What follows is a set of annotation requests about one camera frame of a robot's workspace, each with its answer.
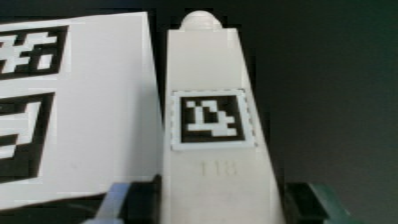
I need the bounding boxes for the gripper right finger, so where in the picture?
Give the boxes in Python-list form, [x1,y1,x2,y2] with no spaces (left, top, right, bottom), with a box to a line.
[283,183,353,224]

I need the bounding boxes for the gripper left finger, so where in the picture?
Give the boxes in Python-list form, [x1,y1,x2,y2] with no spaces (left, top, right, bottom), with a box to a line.
[118,175,162,224]

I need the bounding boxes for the white desk leg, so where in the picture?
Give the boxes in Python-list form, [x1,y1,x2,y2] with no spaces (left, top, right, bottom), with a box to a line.
[161,10,287,224]

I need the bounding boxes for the white marker sheet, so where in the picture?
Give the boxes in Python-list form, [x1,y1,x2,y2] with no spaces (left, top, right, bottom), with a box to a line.
[0,12,162,210]

